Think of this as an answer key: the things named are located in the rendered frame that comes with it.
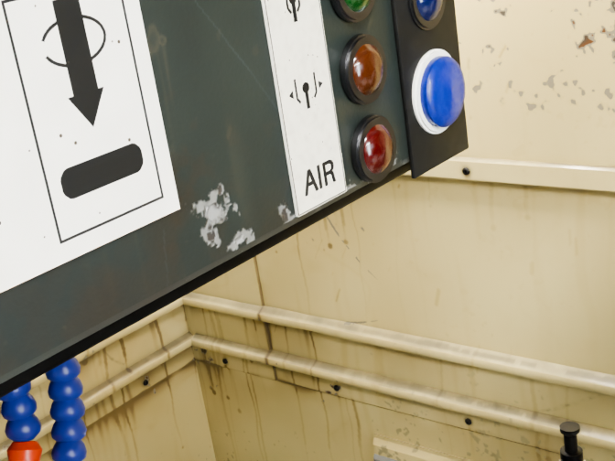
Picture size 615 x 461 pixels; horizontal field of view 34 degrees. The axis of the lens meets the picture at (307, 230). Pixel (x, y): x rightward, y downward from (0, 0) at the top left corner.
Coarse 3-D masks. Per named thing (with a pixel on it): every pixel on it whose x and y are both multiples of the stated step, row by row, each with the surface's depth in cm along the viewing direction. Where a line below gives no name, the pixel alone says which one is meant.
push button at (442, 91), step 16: (432, 64) 42; (448, 64) 42; (432, 80) 42; (448, 80) 42; (464, 80) 44; (432, 96) 42; (448, 96) 43; (464, 96) 44; (432, 112) 42; (448, 112) 43
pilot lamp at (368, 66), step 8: (360, 48) 38; (368, 48) 39; (376, 48) 39; (360, 56) 38; (368, 56) 38; (376, 56) 39; (360, 64) 38; (368, 64) 38; (376, 64) 39; (360, 72) 38; (368, 72) 38; (376, 72) 39; (360, 80) 38; (368, 80) 39; (376, 80) 39; (360, 88) 39; (368, 88) 39; (376, 88) 39
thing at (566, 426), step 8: (560, 424) 77; (568, 424) 77; (576, 424) 77; (560, 432) 77; (568, 432) 76; (576, 432) 76; (568, 440) 76; (576, 440) 77; (560, 448) 78; (568, 448) 77; (576, 448) 77; (560, 456) 78; (568, 456) 77; (576, 456) 76
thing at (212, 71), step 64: (192, 0) 32; (256, 0) 34; (320, 0) 37; (384, 0) 40; (192, 64) 32; (256, 64) 35; (192, 128) 33; (256, 128) 35; (192, 192) 33; (256, 192) 35; (128, 256) 31; (192, 256) 33; (0, 320) 28; (64, 320) 29; (128, 320) 32; (0, 384) 29
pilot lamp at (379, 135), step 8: (376, 128) 40; (384, 128) 40; (368, 136) 39; (376, 136) 39; (384, 136) 40; (368, 144) 39; (376, 144) 39; (384, 144) 40; (392, 144) 40; (368, 152) 39; (376, 152) 39; (384, 152) 40; (392, 152) 40; (368, 160) 39; (376, 160) 40; (384, 160) 40; (368, 168) 40; (376, 168) 40; (384, 168) 40
